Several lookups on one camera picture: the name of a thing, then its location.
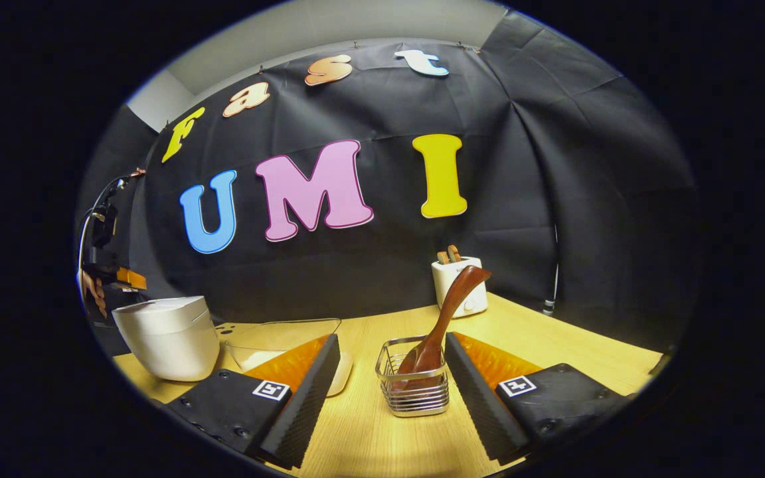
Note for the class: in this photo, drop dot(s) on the white toaster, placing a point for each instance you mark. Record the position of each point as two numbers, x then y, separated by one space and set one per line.
477 303

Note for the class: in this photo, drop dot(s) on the white rice heap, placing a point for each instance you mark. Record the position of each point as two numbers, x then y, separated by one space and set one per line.
342 373

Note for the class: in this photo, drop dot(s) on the white rice cooker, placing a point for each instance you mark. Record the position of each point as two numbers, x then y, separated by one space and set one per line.
170 345

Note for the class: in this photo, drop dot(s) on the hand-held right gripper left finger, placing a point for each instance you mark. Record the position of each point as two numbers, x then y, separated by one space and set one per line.
303 405

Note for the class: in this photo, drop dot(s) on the clear plastic container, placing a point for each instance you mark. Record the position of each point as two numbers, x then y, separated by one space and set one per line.
276 332

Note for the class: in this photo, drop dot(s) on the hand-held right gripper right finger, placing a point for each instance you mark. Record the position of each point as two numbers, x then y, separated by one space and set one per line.
479 405

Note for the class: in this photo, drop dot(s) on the brown wooden spoon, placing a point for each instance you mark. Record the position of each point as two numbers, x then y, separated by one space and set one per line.
455 292

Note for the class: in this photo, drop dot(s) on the black backdrop cloth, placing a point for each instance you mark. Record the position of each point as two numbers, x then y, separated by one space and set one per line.
522 232

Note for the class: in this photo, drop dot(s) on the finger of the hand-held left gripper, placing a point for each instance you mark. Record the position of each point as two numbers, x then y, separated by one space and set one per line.
131 279

